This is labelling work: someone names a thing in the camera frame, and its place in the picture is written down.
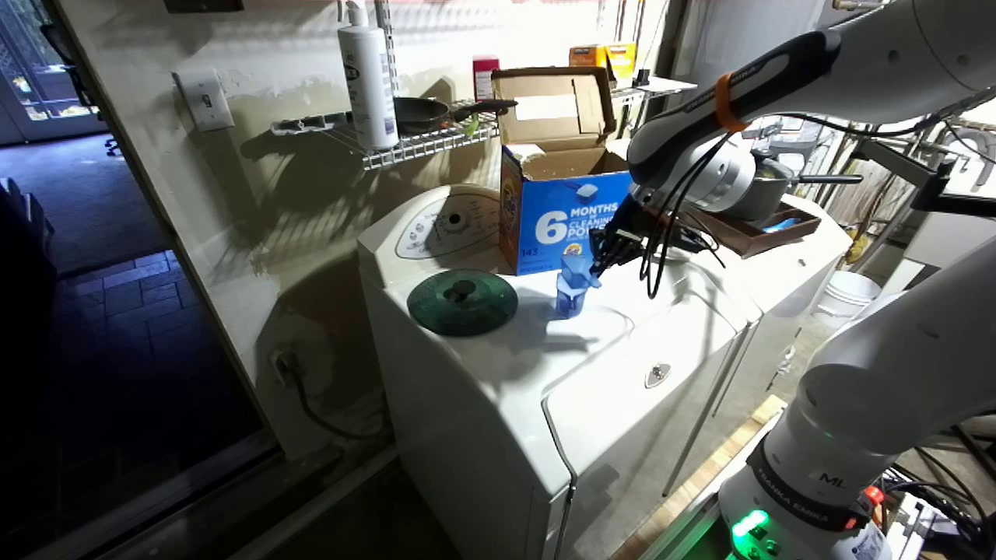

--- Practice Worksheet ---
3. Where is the dark translucent blue scoop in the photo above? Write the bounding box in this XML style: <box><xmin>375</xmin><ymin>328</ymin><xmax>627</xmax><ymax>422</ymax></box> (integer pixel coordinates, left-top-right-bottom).
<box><xmin>553</xmin><ymin>278</ymin><xmax>592</xmax><ymax>319</ymax></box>

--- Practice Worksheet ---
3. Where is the orange cable strap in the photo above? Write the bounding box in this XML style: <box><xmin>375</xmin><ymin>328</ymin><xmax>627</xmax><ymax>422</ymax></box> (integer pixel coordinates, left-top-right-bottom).
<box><xmin>710</xmin><ymin>70</ymin><xmax>746</xmax><ymax>134</ymax></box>

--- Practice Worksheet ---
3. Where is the dark green round lid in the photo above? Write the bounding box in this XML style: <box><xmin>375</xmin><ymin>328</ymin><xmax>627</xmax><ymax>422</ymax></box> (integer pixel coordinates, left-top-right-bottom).
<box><xmin>405</xmin><ymin>268</ymin><xmax>520</xmax><ymax>340</ymax></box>

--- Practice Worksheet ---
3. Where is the blue cardboard detergent box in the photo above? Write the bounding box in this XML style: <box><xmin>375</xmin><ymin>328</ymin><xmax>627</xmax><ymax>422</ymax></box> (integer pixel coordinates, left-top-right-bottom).
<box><xmin>493</xmin><ymin>61</ymin><xmax>639</xmax><ymax>278</ymax></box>

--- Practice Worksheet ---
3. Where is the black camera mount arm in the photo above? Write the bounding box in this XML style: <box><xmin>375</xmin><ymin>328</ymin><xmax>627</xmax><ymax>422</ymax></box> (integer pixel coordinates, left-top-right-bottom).
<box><xmin>850</xmin><ymin>134</ymin><xmax>996</xmax><ymax>223</ymax></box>

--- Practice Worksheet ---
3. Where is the light blue plastic scoop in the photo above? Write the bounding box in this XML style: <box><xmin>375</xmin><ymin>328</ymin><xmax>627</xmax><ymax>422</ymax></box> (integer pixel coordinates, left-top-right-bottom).
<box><xmin>557</xmin><ymin>240</ymin><xmax>604</xmax><ymax>298</ymax></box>

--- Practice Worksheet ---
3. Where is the white wall outlet plate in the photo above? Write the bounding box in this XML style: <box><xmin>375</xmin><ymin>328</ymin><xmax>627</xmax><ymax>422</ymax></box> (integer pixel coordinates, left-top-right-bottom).
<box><xmin>172</xmin><ymin>69</ymin><xmax>238</xmax><ymax>134</ymax></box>

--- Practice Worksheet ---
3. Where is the white plastic bucket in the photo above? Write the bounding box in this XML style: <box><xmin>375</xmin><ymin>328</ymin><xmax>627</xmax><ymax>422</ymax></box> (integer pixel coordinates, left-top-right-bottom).
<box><xmin>816</xmin><ymin>268</ymin><xmax>906</xmax><ymax>346</ymax></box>

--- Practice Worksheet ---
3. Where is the yellow box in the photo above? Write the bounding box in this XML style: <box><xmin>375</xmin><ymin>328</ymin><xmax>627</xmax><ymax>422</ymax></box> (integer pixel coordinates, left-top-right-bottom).
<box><xmin>568</xmin><ymin>39</ymin><xmax>639</xmax><ymax>88</ymax></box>

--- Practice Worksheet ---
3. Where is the black frying pan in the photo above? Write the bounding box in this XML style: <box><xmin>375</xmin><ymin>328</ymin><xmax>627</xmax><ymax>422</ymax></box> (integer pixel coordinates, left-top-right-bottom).
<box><xmin>388</xmin><ymin>93</ymin><xmax>520</xmax><ymax>140</ymax></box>

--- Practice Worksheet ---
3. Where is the white background table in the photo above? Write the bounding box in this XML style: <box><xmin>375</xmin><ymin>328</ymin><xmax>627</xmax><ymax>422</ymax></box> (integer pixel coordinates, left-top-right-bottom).
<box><xmin>613</xmin><ymin>70</ymin><xmax>700</xmax><ymax>112</ymax></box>

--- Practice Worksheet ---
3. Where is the brown wooden tray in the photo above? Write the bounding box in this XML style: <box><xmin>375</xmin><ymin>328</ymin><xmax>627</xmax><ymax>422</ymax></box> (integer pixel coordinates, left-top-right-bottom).
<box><xmin>689</xmin><ymin>196</ymin><xmax>826</xmax><ymax>261</ymax></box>

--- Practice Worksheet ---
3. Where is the grey metal pot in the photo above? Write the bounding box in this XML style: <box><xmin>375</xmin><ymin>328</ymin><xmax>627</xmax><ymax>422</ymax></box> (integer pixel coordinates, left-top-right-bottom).
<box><xmin>743</xmin><ymin>151</ymin><xmax>864</xmax><ymax>223</ymax></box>

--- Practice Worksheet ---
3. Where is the pink container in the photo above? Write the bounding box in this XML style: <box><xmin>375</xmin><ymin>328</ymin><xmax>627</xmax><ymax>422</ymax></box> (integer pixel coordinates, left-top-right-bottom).
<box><xmin>469</xmin><ymin>55</ymin><xmax>501</xmax><ymax>105</ymax></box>

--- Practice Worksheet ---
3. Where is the white washing machine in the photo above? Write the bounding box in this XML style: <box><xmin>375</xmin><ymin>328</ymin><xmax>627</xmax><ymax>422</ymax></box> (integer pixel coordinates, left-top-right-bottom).
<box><xmin>356</xmin><ymin>179</ymin><xmax>756</xmax><ymax>560</ymax></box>

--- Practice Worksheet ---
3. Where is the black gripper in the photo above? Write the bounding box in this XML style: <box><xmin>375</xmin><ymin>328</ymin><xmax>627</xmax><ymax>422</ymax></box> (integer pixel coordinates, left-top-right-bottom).
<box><xmin>589</xmin><ymin>194</ymin><xmax>680</xmax><ymax>280</ymax></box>

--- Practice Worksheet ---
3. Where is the wooden mounting board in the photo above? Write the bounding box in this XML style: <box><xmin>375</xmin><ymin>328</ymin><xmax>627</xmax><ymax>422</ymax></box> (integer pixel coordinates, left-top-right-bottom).
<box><xmin>609</xmin><ymin>392</ymin><xmax>791</xmax><ymax>560</ymax></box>

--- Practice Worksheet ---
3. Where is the tall white bottle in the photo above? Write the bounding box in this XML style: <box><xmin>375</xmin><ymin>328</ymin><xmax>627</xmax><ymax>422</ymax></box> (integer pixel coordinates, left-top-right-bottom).
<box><xmin>336</xmin><ymin>0</ymin><xmax>405</xmax><ymax>155</ymax></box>

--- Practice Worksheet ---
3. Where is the green lit device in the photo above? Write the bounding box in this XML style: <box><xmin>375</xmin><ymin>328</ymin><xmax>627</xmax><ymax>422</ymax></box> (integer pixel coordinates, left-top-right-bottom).
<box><xmin>724</xmin><ymin>506</ymin><xmax>783</xmax><ymax>560</ymax></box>

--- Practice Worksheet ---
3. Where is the white wire shelf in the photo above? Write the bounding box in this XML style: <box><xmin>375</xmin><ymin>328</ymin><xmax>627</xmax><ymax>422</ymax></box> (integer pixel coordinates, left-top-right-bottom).
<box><xmin>269</xmin><ymin>105</ymin><xmax>505</xmax><ymax>174</ymax></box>

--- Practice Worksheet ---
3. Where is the black wall power cable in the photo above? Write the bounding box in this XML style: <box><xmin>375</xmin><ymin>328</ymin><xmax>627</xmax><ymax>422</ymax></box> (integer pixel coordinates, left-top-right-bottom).
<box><xmin>270</xmin><ymin>346</ymin><xmax>388</xmax><ymax>449</ymax></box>

